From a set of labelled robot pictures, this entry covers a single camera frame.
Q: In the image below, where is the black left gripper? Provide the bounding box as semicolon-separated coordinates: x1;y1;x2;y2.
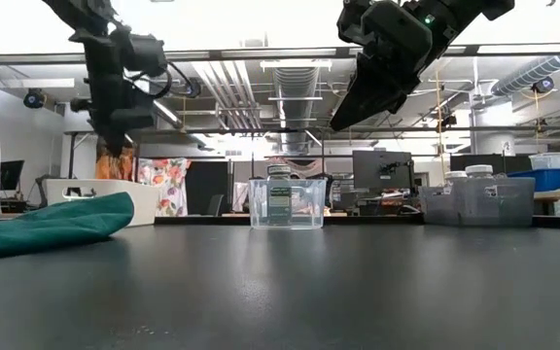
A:
69;26;170;158

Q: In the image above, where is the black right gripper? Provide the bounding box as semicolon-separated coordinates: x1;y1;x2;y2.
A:
329;0;456;132

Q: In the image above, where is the orange spice packet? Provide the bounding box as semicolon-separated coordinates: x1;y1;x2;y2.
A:
94;139;137;183

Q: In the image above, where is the small white-lid spice jar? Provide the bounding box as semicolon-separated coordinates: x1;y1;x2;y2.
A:
443;169;470;196

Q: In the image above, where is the green-lid spice jar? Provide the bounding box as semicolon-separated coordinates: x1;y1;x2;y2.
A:
265;163;295;227

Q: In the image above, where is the black monitor on arm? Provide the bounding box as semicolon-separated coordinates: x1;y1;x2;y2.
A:
351;150;414;193

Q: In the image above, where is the white plastic bin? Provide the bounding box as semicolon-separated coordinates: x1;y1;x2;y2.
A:
46;178;160;228

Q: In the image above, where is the floral cloth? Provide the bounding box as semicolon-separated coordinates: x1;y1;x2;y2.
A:
133;157;193;218

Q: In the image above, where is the small black monitor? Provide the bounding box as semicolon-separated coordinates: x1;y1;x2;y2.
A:
0;159;26;193

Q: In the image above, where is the green folded cloth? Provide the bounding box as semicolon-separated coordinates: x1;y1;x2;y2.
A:
0;191;135;263

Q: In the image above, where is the clear plastic bin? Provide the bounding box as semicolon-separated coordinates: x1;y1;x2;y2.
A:
247;177;328;230

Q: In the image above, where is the grey translucent plastic bin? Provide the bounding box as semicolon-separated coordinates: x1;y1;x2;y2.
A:
418;175;537;228

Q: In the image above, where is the clear storage tub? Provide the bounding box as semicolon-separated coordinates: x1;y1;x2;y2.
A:
527;152;560;172

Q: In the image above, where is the blue storage bin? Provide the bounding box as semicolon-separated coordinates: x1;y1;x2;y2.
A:
507;167;560;193

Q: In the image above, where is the grey ribbed ceiling duct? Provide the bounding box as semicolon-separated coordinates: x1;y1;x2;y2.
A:
272;66;322;153

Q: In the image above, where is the black ceiling camera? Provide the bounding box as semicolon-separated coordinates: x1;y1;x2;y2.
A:
531;76;556;95
22;87;47;110

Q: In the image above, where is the silver ventilation duct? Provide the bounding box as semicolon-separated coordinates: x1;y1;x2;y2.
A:
490;32;560;97

